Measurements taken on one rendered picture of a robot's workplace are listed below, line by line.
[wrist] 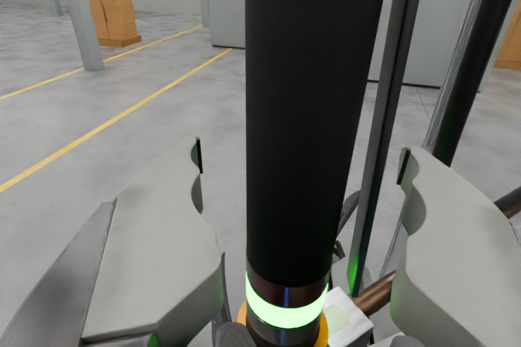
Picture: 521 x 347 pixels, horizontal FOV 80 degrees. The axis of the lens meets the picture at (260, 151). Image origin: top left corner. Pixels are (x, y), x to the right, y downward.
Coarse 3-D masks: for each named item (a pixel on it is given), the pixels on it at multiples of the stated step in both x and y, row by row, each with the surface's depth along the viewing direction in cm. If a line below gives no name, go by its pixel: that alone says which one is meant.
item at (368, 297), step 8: (512, 208) 27; (520, 208) 27; (512, 216) 27; (392, 272) 21; (384, 280) 20; (368, 288) 20; (376, 288) 20; (384, 288) 20; (360, 296) 19; (368, 296) 19; (376, 296) 19; (384, 296) 19; (360, 304) 19; (368, 304) 19; (376, 304) 19; (384, 304) 19; (368, 312) 19
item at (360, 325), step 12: (336, 288) 20; (336, 300) 19; (348, 300) 19; (348, 312) 18; (360, 312) 18; (360, 324) 18; (372, 324) 18; (336, 336) 17; (348, 336) 17; (360, 336) 17
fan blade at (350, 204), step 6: (354, 192) 52; (348, 198) 54; (354, 198) 49; (348, 204) 51; (354, 204) 47; (342, 210) 54; (348, 210) 48; (342, 216) 50; (348, 216) 47; (342, 222) 47
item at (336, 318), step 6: (330, 306) 18; (336, 306) 18; (324, 312) 18; (330, 312) 18; (336, 312) 18; (342, 312) 18; (330, 318) 18; (336, 318) 18; (342, 318) 18; (330, 324) 17; (336, 324) 17; (342, 324) 17; (348, 324) 18; (330, 330) 17; (336, 330) 17; (330, 336) 17
